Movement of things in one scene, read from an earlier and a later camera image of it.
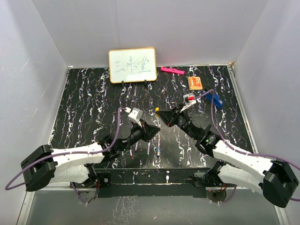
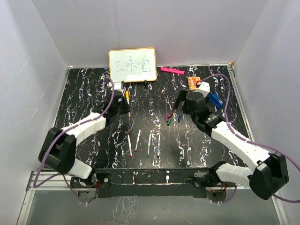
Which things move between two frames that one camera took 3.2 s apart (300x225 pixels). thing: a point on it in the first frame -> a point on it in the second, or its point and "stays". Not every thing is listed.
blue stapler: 217,101 stays
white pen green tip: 148,149 stays
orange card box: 195,83 stays
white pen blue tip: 159,147 stays
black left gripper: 150,130 -> 126,107
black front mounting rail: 150,181 stays
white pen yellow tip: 158,125 -> 128,102
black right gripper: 168,116 -> 181,97
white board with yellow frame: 132,65 stays
